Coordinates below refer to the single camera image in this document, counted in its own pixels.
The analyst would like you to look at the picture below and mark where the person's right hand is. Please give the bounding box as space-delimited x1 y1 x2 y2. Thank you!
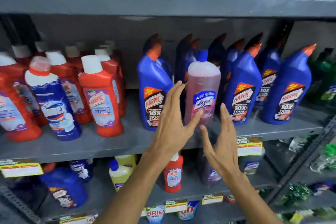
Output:
199 103 246 180

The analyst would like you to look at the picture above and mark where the person's left hand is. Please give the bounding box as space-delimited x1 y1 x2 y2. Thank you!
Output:
150 81 204 165

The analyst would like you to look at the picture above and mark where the pink floor cleaner bottle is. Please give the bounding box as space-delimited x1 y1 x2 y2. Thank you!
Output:
184 49 222 128

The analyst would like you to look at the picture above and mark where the person's left forearm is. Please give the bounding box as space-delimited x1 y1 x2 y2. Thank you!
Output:
95 150 172 224

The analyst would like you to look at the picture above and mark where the person's right forearm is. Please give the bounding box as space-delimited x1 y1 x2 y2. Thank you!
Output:
226 172 283 224

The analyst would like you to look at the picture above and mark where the purple cleaner bottle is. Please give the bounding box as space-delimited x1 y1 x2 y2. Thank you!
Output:
198 150 222 188

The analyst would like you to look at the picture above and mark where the yellow shelf price label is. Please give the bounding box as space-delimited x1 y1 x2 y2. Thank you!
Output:
0 159 44 179
202 193 224 205
236 136 264 157
164 199 188 214
59 213 99 224

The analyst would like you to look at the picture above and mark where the small red cleaner bottle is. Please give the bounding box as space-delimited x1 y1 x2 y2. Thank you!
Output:
164 152 184 193

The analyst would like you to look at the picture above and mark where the dark bottle with white label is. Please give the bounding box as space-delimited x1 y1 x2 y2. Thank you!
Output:
242 155 264 176

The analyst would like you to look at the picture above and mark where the grey metal shelf board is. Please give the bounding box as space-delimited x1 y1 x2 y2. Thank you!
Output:
0 89 332 164
39 159 277 224
0 0 336 20

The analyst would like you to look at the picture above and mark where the blue and red detergent pouch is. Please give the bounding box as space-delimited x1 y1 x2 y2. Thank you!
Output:
177 200 200 221

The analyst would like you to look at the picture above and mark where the yellow liquid bottle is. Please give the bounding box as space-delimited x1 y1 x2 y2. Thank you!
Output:
114 155 137 172

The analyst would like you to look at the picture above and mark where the clear green packet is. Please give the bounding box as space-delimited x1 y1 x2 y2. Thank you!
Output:
279 135 309 154
285 183 313 204
316 143 336 172

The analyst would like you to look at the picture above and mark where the yellow bottle with blue cap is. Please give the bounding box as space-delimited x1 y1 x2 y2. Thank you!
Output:
109 159 132 192

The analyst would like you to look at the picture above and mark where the row of blue cleaner bottles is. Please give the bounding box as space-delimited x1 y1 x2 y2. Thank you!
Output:
137 33 317 131

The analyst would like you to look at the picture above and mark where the blue and white detergent pouch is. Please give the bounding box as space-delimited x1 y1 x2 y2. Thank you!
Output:
145 205 165 224

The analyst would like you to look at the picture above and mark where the group of red cleaner bottles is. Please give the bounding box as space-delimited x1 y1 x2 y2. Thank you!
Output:
0 40 127 143

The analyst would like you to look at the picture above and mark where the slotted grey metal upright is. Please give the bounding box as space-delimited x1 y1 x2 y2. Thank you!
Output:
0 183 41 224
265 116 336 207

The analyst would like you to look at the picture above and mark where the small blue and white bottle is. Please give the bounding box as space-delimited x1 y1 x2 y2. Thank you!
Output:
68 159 94 183

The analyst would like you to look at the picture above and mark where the blue packet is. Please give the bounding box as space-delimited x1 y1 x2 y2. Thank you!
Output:
310 181 336 196

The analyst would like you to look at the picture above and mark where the dark green cleaner bottle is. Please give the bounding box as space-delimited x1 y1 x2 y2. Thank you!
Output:
316 60 336 107
307 49 330 97

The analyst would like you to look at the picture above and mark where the white and blue cleaner bottle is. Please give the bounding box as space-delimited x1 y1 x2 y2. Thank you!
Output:
25 56 82 142

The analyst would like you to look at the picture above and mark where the large blue cleaner bottle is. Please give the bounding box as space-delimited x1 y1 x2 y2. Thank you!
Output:
39 163 89 209

